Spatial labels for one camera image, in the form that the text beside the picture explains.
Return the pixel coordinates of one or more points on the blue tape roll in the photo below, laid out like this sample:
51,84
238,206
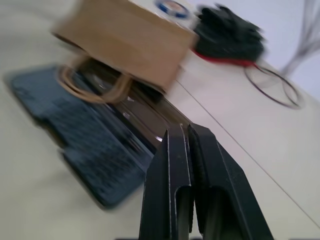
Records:
172,6

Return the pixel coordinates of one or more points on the open dark laptop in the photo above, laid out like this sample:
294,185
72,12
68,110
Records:
82,140

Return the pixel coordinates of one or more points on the brown paper bag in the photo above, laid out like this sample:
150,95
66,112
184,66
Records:
130,47

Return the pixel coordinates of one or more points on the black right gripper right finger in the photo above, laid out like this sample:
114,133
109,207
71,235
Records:
225,190

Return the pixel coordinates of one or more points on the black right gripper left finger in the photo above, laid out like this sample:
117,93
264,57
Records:
160,190

